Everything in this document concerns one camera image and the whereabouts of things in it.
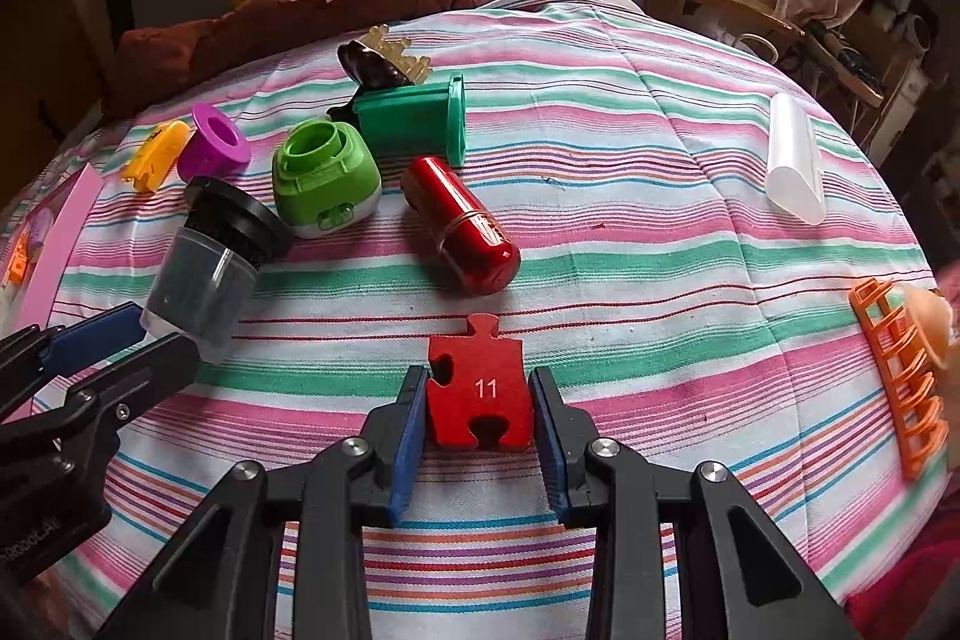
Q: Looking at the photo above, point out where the green plastic spool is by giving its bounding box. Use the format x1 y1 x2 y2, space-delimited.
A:
352 72 467 166

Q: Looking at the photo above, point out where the red metallic capsule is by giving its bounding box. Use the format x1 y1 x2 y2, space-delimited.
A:
400 155 522 296

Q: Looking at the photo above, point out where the cluttered wooden rack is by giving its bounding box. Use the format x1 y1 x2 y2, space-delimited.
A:
802 0 938 161

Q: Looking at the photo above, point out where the orange block with holes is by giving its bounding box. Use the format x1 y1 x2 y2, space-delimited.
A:
0 231 31 289

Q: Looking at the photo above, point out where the yellow orange plastic clip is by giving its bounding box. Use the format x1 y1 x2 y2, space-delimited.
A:
122 119 192 193

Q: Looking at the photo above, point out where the red puzzle piece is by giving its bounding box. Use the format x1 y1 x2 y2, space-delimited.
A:
425 312 535 453

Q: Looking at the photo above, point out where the clear jar with black lid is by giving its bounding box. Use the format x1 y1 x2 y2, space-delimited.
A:
142 175 295 365

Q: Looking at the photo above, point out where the orange plastic rack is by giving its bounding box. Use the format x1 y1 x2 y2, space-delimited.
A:
849 278 950 482

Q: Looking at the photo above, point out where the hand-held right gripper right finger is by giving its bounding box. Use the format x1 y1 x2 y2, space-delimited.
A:
527 366 863 640

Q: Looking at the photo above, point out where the pink box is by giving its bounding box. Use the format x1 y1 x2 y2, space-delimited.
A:
0 164 102 341

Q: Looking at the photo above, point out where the translucent white tube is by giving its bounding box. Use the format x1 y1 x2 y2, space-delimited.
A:
765 92 827 226

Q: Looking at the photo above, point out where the striped bed cover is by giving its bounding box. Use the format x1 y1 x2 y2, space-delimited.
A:
0 2 946 640

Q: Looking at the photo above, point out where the green and white container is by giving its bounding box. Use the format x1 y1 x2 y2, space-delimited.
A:
271 117 383 240

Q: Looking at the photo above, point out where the white round item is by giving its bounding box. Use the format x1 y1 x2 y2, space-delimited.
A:
731 32 777 60

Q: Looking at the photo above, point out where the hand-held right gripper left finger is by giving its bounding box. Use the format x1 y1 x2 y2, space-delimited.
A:
97 364 432 640

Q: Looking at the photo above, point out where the peach round item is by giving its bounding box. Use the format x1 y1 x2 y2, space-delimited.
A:
896 280 957 363

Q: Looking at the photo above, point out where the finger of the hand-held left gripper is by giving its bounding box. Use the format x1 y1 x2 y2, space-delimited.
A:
0 332 203 461
0 301 147 423

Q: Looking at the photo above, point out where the purple plastic cup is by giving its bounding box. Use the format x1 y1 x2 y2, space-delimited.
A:
177 102 251 185

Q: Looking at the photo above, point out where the dark brown crown-shaped clip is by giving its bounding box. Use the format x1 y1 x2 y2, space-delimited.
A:
336 23 434 90

